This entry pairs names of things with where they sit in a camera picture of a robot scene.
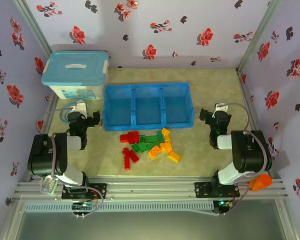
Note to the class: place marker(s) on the red tall lego brick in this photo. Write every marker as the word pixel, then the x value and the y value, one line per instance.
pixel 125 138

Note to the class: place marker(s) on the red small lego brick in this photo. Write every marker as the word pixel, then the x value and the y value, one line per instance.
pixel 125 151

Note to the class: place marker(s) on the yellow lego brick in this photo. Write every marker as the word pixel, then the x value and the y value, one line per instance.
pixel 169 147
pixel 174 156
pixel 166 131
pixel 167 138

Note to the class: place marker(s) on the red long lego brick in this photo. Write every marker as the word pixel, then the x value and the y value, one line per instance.
pixel 127 164

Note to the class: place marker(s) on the green lego plate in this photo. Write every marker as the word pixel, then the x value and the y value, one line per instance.
pixel 148 138

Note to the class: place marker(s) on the orange lego brick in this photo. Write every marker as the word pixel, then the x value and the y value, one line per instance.
pixel 154 152
pixel 163 145

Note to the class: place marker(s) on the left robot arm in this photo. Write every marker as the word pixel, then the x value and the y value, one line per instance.
pixel 46 155

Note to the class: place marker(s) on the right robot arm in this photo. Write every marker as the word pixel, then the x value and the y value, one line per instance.
pixel 250 152

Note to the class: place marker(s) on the storage box with blue lid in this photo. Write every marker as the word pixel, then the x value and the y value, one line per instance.
pixel 75 75

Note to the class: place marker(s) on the green long lego brick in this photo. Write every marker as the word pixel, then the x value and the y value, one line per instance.
pixel 160 135

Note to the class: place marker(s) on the blue three-compartment bin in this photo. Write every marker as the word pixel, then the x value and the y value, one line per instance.
pixel 148 125

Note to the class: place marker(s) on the clear plastic packet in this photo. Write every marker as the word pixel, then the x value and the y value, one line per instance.
pixel 49 185

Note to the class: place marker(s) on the orange plastic object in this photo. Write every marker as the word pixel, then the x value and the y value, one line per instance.
pixel 260 182

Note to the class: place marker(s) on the right circuit board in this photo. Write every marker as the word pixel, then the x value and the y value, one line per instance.
pixel 223 205

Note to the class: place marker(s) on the circuit board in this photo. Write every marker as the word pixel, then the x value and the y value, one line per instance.
pixel 82 207
pixel 223 205

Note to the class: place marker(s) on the left circuit board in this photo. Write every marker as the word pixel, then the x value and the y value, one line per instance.
pixel 82 207

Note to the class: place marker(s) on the left aluminium side rail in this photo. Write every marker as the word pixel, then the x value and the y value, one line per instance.
pixel 43 137

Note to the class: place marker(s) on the aluminium side rail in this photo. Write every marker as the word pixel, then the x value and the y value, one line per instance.
pixel 247 100
pixel 43 137

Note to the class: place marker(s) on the right aluminium side rail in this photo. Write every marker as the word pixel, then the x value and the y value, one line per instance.
pixel 247 100

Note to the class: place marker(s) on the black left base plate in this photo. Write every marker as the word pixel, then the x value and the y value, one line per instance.
pixel 100 191

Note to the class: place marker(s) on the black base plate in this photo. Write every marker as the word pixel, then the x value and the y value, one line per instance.
pixel 202 190
pixel 100 191

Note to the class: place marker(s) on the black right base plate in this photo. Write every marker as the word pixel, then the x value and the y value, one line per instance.
pixel 202 190

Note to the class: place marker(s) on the aluminium frame rail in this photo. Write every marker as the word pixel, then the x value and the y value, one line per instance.
pixel 150 187

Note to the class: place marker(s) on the right aluminium frame post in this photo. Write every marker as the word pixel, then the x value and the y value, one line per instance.
pixel 260 32

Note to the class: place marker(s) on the aluminium frame post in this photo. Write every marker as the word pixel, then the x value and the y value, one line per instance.
pixel 260 32
pixel 32 27

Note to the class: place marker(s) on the left aluminium frame post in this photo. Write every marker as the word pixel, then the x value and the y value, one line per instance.
pixel 32 27

